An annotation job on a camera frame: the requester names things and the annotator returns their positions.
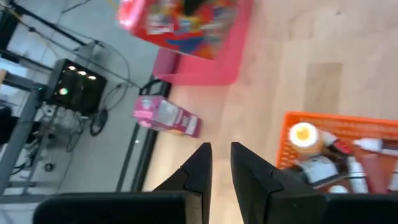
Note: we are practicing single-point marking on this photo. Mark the pink plastic tray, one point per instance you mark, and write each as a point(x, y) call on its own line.
point(202, 71)

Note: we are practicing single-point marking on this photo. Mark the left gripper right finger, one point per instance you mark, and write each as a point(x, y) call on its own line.
point(258, 193)

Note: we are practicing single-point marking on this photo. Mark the orange plastic basket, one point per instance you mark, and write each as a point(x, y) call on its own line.
point(342, 124)

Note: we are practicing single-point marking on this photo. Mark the black computer tower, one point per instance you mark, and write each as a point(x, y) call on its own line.
point(77, 90)

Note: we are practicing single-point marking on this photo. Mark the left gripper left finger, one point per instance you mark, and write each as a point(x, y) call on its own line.
point(199, 180)

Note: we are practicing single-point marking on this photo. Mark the grey work desk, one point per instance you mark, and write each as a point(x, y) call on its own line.
point(18, 137)

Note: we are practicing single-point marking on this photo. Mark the red Froot Loops box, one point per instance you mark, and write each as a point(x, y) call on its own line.
point(186, 31)

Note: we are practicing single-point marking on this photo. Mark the black food colouring bottle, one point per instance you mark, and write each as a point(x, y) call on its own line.
point(320, 169)

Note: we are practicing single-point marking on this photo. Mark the magenta Raisin Bran box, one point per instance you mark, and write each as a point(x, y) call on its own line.
point(168, 116)

